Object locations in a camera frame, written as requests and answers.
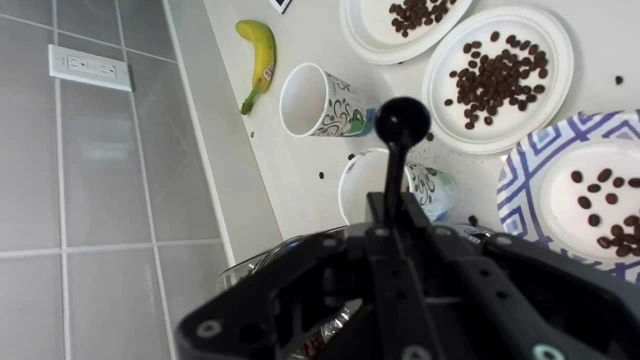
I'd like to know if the blue patterned paper bowl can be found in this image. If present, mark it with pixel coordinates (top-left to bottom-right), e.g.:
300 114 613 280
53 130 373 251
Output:
496 109 640 287

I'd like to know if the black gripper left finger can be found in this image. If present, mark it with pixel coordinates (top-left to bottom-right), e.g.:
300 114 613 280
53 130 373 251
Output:
176 193 401 360

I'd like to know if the patterned paper cup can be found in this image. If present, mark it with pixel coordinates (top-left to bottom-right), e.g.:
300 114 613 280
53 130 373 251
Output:
336 146 457 228
278 61 370 141

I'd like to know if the white paper plate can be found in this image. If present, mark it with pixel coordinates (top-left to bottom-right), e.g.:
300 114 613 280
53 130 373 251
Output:
338 0 473 67
419 4 576 158

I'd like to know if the black ladle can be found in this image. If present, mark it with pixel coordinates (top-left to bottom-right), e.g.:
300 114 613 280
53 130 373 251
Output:
373 96 433 227

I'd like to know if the roasted coffee beans pile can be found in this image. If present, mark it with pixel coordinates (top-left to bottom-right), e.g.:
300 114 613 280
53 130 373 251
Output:
441 29 550 133
567 166 640 261
388 0 457 39

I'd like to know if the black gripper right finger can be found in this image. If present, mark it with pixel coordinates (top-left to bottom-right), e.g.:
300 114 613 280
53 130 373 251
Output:
397 193 640 360

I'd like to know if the yellow banana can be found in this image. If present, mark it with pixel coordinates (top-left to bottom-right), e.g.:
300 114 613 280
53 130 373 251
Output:
233 18 278 117

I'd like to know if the white wall switch plate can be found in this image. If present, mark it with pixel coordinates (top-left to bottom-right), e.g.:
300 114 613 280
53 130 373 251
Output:
45 43 133 94

